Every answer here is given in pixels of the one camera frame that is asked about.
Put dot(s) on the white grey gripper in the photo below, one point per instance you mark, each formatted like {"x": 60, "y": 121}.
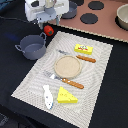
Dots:
{"x": 45, "y": 10}

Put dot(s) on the yellow toy butter block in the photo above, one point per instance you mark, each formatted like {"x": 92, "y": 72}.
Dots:
{"x": 83, "y": 49}

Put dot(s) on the white toy fish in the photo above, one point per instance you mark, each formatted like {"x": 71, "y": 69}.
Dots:
{"x": 48, "y": 97}

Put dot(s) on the yellow toy cheese wedge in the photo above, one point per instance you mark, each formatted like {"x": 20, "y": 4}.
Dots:
{"x": 65, "y": 97}

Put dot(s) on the red toy tomato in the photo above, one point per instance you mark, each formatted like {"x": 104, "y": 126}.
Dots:
{"x": 48, "y": 30}

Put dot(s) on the grey toy saucepan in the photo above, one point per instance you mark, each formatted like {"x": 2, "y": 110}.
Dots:
{"x": 72, "y": 11}

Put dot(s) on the round wooden plate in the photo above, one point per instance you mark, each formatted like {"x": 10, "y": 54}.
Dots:
{"x": 67, "y": 66}

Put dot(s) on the brown toy stove top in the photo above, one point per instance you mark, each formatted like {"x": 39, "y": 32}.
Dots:
{"x": 105, "y": 26}

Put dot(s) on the woven beige placemat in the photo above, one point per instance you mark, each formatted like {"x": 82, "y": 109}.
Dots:
{"x": 31, "y": 88}

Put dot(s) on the beige toy bowl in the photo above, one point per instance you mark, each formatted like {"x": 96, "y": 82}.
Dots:
{"x": 122, "y": 14}

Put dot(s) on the grey two-handled toy pot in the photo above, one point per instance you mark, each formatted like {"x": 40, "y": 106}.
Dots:
{"x": 33, "y": 46}

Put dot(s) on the toy fork orange handle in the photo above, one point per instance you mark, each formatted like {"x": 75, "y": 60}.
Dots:
{"x": 65, "y": 80}

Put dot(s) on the toy knife orange handle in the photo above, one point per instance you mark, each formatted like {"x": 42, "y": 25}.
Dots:
{"x": 78, "y": 56}

